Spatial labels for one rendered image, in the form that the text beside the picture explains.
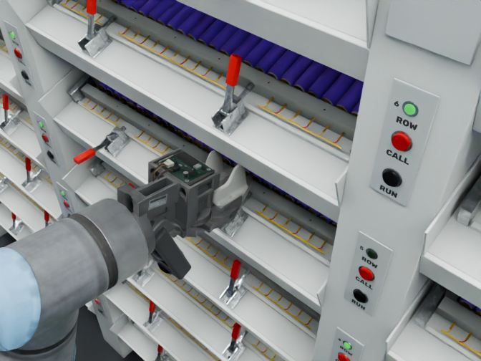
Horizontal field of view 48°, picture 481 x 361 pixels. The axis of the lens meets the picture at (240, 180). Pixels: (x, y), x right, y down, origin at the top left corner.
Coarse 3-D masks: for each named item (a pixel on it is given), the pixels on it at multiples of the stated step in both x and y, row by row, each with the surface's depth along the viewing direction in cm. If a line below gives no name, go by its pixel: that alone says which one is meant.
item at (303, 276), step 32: (64, 96) 99; (64, 128) 98; (96, 128) 95; (128, 128) 94; (128, 160) 90; (160, 160) 88; (256, 224) 78; (288, 224) 77; (256, 256) 76; (288, 256) 75; (288, 288) 74; (320, 288) 66
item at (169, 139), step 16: (96, 96) 96; (96, 112) 96; (112, 112) 95; (128, 112) 92; (144, 128) 90; (160, 128) 89; (176, 144) 86; (192, 144) 86; (256, 192) 78; (272, 192) 78; (272, 208) 78; (288, 208) 76; (304, 224) 74; (320, 224) 73; (304, 240) 74
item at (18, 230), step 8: (0, 208) 184; (8, 208) 182; (0, 216) 182; (8, 216) 182; (16, 216) 180; (0, 224) 180; (8, 224) 180; (16, 224) 176; (24, 224) 177; (16, 232) 176; (24, 232) 176; (32, 232) 175; (88, 304) 158
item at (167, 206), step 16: (176, 160) 65; (192, 160) 65; (160, 176) 64; (176, 176) 63; (192, 176) 63; (208, 176) 64; (128, 192) 59; (144, 192) 60; (160, 192) 60; (176, 192) 62; (192, 192) 61; (208, 192) 64; (128, 208) 61; (144, 208) 59; (160, 208) 61; (176, 208) 64; (192, 208) 63; (208, 208) 67; (144, 224) 59; (160, 224) 63; (176, 224) 65; (192, 224) 64
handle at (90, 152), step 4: (108, 140) 90; (100, 144) 90; (104, 144) 90; (108, 144) 90; (92, 148) 89; (96, 148) 89; (100, 148) 89; (84, 152) 88; (88, 152) 88; (92, 152) 88; (96, 152) 88; (76, 156) 87; (80, 156) 87; (84, 156) 87; (88, 156) 87; (76, 160) 86; (80, 160) 87; (84, 160) 87
